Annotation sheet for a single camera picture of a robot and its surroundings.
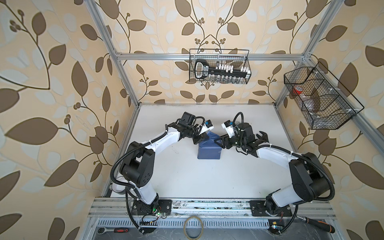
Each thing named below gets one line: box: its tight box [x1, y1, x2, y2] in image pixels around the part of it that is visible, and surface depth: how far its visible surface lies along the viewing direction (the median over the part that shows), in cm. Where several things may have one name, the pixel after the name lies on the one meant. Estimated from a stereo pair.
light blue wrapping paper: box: [197, 131, 222, 160], surface depth 86 cm
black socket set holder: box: [194, 59, 251, 79], surface depth 84 cm
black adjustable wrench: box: [256, 131, 270, 145], surface depth 102 cm
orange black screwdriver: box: [296, 215, 336, 234], surface depth 70 cm
